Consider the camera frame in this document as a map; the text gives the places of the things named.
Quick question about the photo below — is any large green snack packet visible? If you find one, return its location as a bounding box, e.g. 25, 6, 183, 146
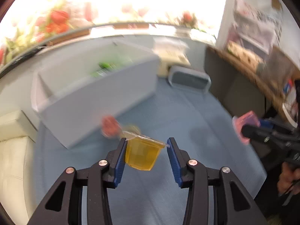
97, 60, 119, 71

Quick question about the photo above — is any clear plastic bottle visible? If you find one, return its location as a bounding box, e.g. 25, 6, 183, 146
282, 80, 296, 99

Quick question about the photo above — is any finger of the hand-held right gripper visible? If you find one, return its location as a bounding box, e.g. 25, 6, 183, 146
259, 118, 300, 135
241, 125, 285, 144

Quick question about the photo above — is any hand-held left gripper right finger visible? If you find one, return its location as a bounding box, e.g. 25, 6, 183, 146
166, 137, 269, 225

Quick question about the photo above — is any blue tablecloth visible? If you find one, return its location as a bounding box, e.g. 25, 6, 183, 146
33, 77, 268, 225

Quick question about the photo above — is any white drawer organizer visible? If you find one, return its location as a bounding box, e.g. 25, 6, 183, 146
254, 9, 283, 44

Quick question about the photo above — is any pink floral box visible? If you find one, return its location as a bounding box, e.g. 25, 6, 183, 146
234, 0, 255, 20

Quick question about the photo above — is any person's right hand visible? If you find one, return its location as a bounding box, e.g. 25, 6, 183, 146
277, 163, 300, 195

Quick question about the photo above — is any grey black-rimmed basket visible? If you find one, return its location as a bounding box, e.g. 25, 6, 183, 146
168, 66, 211, 94

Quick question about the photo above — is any tulip wall poster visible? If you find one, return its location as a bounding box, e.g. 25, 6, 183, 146
0, 0, 229, 68

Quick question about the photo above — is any patterned cream box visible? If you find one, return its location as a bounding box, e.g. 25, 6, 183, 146
227, 41, 263, 64

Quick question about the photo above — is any white cardboard box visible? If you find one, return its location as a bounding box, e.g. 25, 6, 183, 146
31, 40, 160, 149

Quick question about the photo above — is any wooden shelf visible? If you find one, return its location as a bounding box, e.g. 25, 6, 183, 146
206, 46, 300, 127

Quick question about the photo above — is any cream tissue box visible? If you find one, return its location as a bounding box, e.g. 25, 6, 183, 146
153, 39, 190, 78

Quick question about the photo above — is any brown cardboard piece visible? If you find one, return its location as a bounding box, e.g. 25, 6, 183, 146
269, 0, 283, 11

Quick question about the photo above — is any white leather sofa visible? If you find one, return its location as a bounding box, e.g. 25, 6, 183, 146
0, 110, 39, 218

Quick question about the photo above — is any pink jelly cup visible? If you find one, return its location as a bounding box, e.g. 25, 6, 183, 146
232, 111, 260, 145

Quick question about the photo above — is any clear plastic container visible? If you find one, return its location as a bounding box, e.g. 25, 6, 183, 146
256, 47, 298, 87

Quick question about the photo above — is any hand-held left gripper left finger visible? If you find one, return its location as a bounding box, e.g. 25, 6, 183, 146
27, 137, 127, 225

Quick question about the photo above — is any red jelly cup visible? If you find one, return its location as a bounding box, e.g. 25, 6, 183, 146
101, 115, 120, 137

